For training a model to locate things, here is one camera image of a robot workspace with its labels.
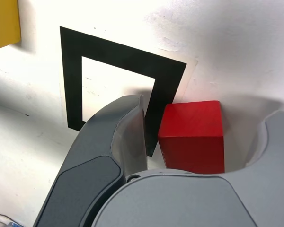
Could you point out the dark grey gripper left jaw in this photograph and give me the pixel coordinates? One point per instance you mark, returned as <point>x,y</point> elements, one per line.
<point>85,165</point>

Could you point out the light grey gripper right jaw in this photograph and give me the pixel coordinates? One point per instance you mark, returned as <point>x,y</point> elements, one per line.
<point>180,203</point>

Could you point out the red cube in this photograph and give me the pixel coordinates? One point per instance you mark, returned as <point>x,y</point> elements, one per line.
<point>191,132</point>

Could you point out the yellow cube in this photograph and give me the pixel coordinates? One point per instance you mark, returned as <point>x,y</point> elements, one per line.
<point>3,23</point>

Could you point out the black tape square outline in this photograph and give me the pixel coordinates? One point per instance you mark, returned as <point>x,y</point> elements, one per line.
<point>71,71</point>

